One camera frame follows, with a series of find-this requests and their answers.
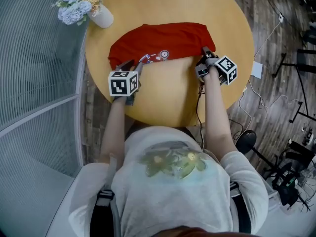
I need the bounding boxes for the black harness straps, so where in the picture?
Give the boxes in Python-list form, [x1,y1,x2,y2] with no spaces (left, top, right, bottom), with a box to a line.
[93,181,252,235]

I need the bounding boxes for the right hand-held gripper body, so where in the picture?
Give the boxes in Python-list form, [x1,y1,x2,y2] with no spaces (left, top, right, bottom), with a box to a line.
[194,54,238,86]

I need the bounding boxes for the blue and yellow flower bouquet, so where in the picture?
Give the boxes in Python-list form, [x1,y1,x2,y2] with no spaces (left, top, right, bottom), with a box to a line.
[50,0,112,26]

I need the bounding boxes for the person's right forearm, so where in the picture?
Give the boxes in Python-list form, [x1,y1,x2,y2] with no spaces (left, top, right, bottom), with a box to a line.
[203,67,239,159]

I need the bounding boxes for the person's white floral-print shirt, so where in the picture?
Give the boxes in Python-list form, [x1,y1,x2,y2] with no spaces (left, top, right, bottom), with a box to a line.
[68,126,270,237]

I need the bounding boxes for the person's left forearm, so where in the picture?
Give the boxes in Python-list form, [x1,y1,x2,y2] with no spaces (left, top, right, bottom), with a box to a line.
[99,96,129,164]

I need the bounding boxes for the black round-base stand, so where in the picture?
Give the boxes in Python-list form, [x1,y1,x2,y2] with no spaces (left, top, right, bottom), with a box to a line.
[235,129,277,169]

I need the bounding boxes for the white wall charger with cable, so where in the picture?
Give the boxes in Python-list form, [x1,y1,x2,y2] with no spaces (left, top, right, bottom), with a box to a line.
[253,13,284,58]

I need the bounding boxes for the white ribbed vase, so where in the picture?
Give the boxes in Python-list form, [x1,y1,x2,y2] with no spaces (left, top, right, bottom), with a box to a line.
[88,4,115,29]

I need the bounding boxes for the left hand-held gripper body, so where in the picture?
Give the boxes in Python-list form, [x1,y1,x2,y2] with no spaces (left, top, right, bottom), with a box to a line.
[108,69,142,106]

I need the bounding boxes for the black tubular stand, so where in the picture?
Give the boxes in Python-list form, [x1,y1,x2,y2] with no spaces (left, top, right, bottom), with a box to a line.
[288,68,316,124]
[272,48,316,79]

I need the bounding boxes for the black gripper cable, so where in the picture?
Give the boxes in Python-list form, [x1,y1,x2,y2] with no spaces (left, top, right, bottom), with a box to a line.
[195,82,206,148]

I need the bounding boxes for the red long-sleeved top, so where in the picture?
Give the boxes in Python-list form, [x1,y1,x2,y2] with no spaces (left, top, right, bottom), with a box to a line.
[108,22,217,70]

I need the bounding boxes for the white floor cable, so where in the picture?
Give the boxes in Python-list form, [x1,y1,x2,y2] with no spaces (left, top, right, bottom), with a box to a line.
[238,79,299,138]

